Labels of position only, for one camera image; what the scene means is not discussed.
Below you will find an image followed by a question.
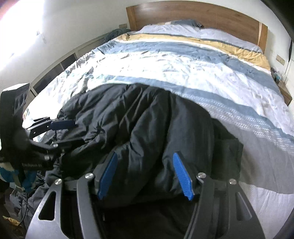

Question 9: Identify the black puffer jacket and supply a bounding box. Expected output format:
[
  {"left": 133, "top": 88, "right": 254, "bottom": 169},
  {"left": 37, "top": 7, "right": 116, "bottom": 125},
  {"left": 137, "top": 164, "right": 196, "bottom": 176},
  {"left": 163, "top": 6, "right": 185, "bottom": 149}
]
[{"left": 18, "top": 83, "right": 244, "bottom": 239}]

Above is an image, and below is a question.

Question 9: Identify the low white window cabinet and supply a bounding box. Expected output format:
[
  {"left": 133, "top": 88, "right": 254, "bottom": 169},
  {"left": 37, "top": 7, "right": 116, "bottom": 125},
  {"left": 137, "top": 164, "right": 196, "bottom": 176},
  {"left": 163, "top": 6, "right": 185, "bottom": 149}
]
[{"left": 30, "top": 34, "right": 106, "bottom": 98}]

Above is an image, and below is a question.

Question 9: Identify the striped duvet cover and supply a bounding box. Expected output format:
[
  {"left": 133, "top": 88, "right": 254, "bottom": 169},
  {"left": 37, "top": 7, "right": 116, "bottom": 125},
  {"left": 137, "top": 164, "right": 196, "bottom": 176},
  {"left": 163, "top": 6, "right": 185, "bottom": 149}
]
[{"left": 23, "top": 25, "right": 293, "bottom": 238}]

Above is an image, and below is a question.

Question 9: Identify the wooden bedside table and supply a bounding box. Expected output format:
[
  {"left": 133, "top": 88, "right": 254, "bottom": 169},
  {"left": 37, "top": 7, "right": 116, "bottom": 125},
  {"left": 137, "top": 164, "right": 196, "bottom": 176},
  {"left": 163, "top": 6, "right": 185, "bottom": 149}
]
[{"left": 271, "top": 67, "right": 292, "bottom": 106}]

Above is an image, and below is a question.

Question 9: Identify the blue grey pillow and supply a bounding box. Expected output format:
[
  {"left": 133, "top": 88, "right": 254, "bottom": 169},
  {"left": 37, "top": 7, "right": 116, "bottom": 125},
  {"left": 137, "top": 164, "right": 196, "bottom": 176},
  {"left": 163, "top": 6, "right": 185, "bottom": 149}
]
[{"left": 160, "top": 19, "right": 204, "bottom": 28}]

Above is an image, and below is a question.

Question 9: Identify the wooden headboard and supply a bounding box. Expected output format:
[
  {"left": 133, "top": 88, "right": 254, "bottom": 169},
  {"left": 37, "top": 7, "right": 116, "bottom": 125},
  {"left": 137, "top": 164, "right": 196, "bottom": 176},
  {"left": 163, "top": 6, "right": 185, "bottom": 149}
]
[{"left": 126, "top": 1, "right": 268, "bottom": 52}]

